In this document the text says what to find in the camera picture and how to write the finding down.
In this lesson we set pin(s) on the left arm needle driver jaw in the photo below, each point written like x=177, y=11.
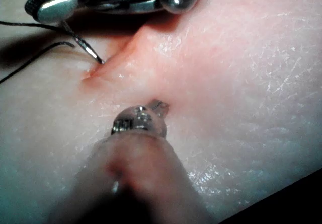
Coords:
x=159, y=105

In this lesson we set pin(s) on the left arm needle driver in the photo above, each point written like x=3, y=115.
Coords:
x=141, y=120

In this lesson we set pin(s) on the right arm needle driver jaw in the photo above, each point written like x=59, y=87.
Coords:
x=32, y=4
x=58, y=7

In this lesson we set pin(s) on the black thread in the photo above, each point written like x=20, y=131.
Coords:
x=30, y=24

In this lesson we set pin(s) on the curved steel needle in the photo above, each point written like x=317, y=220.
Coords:
x=85, y=48

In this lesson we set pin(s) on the dark left arm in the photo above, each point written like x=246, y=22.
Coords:
x=141, y=173

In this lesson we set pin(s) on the tissue pad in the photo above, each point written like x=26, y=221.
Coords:
x=226, y=83

